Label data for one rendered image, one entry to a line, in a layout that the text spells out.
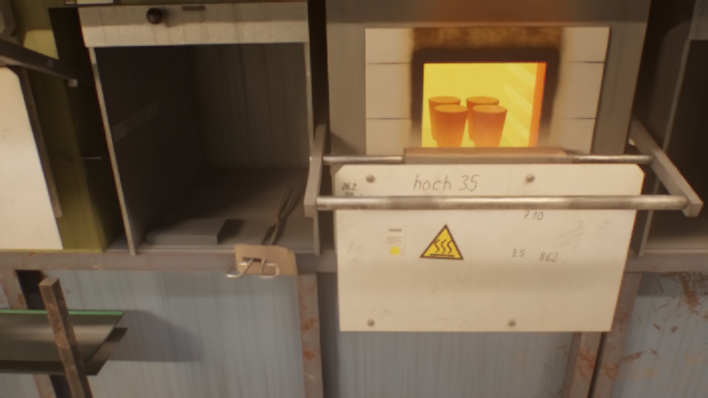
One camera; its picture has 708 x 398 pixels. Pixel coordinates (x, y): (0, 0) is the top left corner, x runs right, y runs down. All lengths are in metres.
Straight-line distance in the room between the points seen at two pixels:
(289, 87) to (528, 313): 1.03
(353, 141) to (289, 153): 0.69
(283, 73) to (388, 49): 0.71
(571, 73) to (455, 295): 0.53
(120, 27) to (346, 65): 0.46
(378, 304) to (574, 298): 0.43
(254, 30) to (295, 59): 0.65
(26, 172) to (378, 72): 0.76
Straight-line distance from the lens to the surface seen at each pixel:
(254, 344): 1.55
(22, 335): 1.55
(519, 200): 0.98
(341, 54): 1.13
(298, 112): 1.79
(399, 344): 1.51
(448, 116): 1.25
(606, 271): 1.25
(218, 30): 1.14
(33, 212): 1.31
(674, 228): 1.60
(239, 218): 1.50
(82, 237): 1.44
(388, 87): 1.12
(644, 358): 1.72
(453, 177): 1.06
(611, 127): 1.27
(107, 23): 1.22
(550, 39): 1.16
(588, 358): 1.57
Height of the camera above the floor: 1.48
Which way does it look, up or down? 23 degrees down
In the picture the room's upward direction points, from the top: 1 degrees counter-clockwise
